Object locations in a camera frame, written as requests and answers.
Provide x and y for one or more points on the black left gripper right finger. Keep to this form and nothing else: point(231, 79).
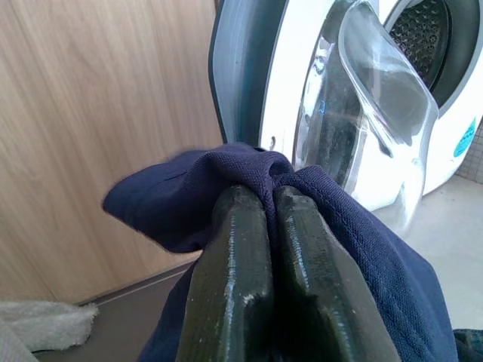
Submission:
point(324, 294)

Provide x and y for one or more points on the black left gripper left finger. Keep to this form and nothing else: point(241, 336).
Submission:
point(234, 283)

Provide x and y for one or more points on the navy blue polo shirt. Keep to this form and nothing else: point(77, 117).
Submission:
point(170, 196)

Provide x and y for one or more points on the white front-load washing machine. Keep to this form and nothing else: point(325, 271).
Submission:
point(458, 105)

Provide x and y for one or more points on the white fluffy towel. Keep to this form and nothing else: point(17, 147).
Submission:
point(41, 324)

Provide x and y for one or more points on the round glass washer door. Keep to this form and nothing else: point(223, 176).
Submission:
point(241, 75)

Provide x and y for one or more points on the wooden cabinet panel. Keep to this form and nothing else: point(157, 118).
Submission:
point(94, 113)

